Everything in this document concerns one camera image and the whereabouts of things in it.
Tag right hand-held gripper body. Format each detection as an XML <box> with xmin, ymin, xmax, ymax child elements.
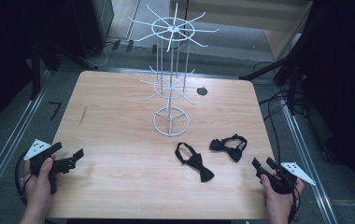
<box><xmin>263</xmin><ymin>161</ymin><xmax>317</xmax><ymax>195</ymax></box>

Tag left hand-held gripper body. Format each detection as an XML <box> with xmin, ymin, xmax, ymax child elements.
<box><xmin>23</xmin><ymin>138</ymin><xmax>76</xmax><ymax>195</ymax></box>

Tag black bow tie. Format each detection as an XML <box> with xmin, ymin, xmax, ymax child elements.
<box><xmin>174</xmin><ymin>142</ymin><xmax>216</xmax><ymax>184</ymax></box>
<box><xmin>208</xmin><ymin>133</ymin><xmax>249</xmax><ymax>163</ymax></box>

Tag white wire display rack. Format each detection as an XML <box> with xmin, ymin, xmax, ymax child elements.
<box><xmin>127</xmin><ymin>2</ymin><xmax>220</xmax><ymax>138</ymax></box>

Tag person's right hand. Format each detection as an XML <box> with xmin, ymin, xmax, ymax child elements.
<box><xmin>260</xmin><ymin>174</ymin><xmax>305</xmax><ymax>224</ymax></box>

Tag person's left hand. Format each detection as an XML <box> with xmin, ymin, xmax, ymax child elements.
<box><xmin>24</xmin><ymin>154</ymin><xmax>63</xmax><ymax>216</ymax></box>

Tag black metal stand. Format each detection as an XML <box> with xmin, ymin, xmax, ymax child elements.
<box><xmin>29</xmin><ymin>38</ymin><xmax>99</xmax><ymax>101</ymax></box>
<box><xmin>238</xmin><ymin>31</ymin><xmax>312</xmax><ymax>117</ymax></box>

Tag dark cabinet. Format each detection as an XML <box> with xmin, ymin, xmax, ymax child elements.
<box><xmin>71</xmin><ymin>0</ymin><xmax>115</xmax><ymax>60</ymax></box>

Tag light wooden furniture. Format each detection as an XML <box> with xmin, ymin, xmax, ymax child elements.
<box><xmin>169</xmin><ymin>0</ymin><xmax>314</xmax><ymax>62</ymax></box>

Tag metal floor rail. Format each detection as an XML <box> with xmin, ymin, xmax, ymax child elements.
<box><xmin>0</xmin><ymin>69</ymin><xmax>52</xmax><ymax>207</ymax></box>
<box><xmin>279</xmin><ymin>102</ymin><xmax>339</xmax><ymax>224</ymax></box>

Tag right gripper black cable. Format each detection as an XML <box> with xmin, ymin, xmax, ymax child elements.
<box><xmin>287</xmin><ymin>183</ymin><xmax>303</xmax><ymax>224</ymax></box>

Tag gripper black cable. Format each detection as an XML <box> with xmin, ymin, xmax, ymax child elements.
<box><xmin>14</xmin><ymin>151</ymin><xmax>31</xmax><ymax>206</ymax></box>
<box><xmin>287</xmin><ymin>183</ymin><xmax>303</xmax><ymax>224</ymax></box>

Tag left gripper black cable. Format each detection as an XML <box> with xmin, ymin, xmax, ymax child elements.
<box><xmin>14</xmin><ymin>151</ymin><xmax>31</xmax><ymax>206</ymax></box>

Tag black floor cables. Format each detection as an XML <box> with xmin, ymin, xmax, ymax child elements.
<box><xmin>252</xmin><ymin>60</ymin><xmax>305</xmax><ymax>171</ymax></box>

